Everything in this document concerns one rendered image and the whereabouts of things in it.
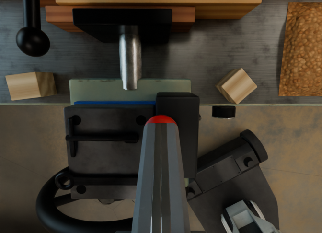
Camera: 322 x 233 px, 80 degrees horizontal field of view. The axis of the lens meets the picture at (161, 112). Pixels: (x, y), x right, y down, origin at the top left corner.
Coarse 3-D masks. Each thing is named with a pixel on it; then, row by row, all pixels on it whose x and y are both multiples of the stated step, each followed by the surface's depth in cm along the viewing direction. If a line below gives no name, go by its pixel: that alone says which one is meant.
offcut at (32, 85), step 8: (32, 72) 24; (40, 72) 25; (48, 72) 26; (8, 80) 24; (16, 80) 24; (24, 80) 24; (32, 80) 24; (40, 80) 24; (48, 80) 26; (16, 88) 24; (24, 88) 24; (32, 88) 24; (40, 88) 24; (48, 88) 26; (16, 96) 24; (24, 96) 24; (32, 96) 24; (40, 96) 24
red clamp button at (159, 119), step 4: (152, 116) 17; (156, 116) 16; (160, 116) 16; (164, 116) 16; (168, 116) 16; (148, 120) 16; (152, 120) 16; (156, 120) 16; (160, 120) 16; (164, 120) 16; (168, 120) 16; (172, 120) 16; (176, 124) 16
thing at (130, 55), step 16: (80, 16) 17; (96, 16) 17; (112, 16) 17; (128, 16) 17; (144, 16) 17; (160, 16) 17; (96, 32) 20; (112, 32) 20; (128, 32) 20; (144, 32) 20; (160, 32) 20; (128, 48) 21; (128, 64) 21; (128, 80) 22
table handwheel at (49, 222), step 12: (48, 180) 39; (60, 180) 40; (48, 192) 35; (36, 204) 32; (48, 204) 31; (60, 204) 34; (48, 216) 29; (60, 216) 29; (48, 228) 28; (60, 228) 27; (72, 228) 27; (84, 228) 27; (96, 228) 27; (108, 228) 27; (120, 228) 27
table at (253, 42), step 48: (0, 0) 26; (288, 0) 26; (0, 48) 27; (96, 48) 27; (144, 48) 27; (192, 48) 27; (240, 48) 27; (0, 96) 28; (48, 96) 28; (288, 96) 28
